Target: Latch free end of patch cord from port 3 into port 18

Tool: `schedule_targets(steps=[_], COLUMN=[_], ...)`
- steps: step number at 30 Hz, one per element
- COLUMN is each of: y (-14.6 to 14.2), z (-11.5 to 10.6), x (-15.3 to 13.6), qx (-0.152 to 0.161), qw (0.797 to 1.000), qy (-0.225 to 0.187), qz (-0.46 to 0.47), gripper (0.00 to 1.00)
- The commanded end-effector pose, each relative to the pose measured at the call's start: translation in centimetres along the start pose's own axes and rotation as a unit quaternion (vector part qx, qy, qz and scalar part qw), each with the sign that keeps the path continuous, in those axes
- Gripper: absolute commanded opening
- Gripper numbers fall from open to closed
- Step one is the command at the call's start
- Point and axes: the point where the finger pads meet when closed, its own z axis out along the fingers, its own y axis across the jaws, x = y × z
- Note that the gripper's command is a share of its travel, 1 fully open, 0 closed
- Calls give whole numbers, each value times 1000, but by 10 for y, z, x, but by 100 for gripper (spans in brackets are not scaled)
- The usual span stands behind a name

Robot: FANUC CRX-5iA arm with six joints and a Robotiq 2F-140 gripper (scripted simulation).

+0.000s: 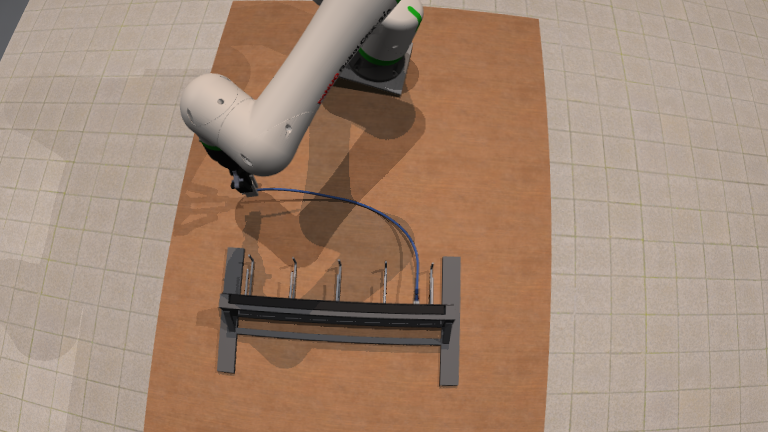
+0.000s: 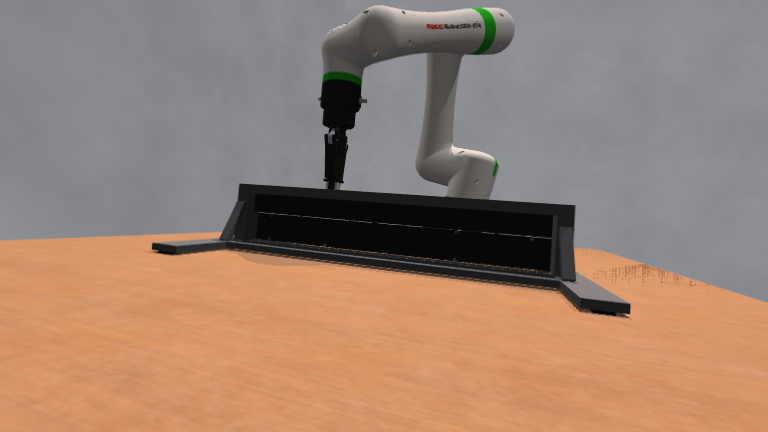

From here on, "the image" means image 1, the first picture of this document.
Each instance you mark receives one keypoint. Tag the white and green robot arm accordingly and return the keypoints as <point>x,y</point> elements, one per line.
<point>263,135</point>

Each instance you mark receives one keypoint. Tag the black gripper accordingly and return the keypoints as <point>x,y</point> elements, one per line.
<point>236,171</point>

